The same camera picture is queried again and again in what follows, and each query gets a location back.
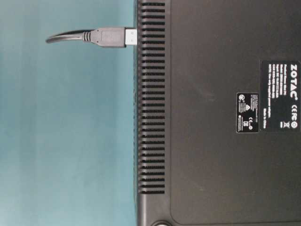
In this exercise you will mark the black mini PC box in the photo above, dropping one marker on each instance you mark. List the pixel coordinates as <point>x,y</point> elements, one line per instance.
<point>191,166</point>

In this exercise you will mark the teal table cloth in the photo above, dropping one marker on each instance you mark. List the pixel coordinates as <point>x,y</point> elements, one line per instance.
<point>66,116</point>

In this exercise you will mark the small certification label sticker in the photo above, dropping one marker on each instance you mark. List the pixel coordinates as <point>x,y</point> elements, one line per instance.
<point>247,113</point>

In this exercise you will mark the round rubber PC foot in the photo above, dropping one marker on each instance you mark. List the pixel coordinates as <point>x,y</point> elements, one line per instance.
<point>161,223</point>

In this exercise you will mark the large ZOTAC label sticker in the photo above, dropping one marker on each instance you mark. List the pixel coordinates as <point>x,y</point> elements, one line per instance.
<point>280,96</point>

